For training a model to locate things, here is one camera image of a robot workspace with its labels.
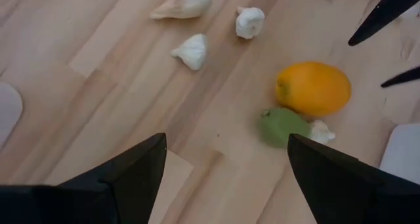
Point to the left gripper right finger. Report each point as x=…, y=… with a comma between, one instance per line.
x=344, y=194

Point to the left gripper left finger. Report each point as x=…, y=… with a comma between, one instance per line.
x=115, y=197

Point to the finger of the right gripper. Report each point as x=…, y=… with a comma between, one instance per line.
x=407, y=76
x=387, y=10

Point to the small white garlic bulb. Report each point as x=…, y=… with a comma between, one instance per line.
x=193, y=51
x=320, y=131
x=249, y=22

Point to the white plastic basket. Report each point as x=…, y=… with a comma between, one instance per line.
x=403, y=151

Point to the green avocado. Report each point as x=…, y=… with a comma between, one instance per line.
x=279, y=127

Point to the orange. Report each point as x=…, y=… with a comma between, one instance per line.
x=313, y=89

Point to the beige garlic bulb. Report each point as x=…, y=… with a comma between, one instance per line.
x=190, y=2

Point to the clear plastic basket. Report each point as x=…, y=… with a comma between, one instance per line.
x=8, y=112

